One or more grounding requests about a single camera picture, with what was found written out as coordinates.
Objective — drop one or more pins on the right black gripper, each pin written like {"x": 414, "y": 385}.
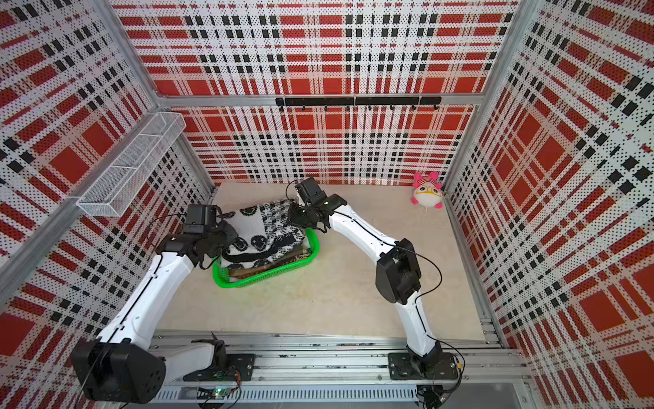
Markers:
{"x": 294, "y": 218}

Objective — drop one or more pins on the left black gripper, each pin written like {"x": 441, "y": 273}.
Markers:
{"x": 230, "y": 233}

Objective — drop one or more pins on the green plastic basket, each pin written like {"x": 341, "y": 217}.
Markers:
{"x": 222, "y": 279}

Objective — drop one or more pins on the brown fringed scarf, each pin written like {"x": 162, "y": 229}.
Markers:
{"x": 297, "y": 254}

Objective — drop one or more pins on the black white patterned scarf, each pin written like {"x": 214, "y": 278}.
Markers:
{"x": 264, "y": 235}

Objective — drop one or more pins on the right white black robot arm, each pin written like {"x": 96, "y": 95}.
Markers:
{"x": 398, "y": 274}

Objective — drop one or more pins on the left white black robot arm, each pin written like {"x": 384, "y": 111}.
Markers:
{"x": 117, "y": 366}

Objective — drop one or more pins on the pink white plush toy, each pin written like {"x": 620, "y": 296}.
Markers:
{"x": 427, "y": 190}

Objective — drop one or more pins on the green circuit board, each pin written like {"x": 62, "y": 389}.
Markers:
{"x": 218, "y": 393}

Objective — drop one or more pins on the white wire mesh shelf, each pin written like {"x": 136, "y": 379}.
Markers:
{"x": 114, "y": 190}

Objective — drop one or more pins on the black hook rail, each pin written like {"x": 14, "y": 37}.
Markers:
{"x": 355, "y": 101}

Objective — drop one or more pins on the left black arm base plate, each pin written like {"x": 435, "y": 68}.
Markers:
{"x": 240, "y": 365}

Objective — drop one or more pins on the aluminium front rail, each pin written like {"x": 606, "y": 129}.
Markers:
{"x": 287, "y": 359}

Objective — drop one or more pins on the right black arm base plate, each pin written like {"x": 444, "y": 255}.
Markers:
{"x": 404, "y": 366}

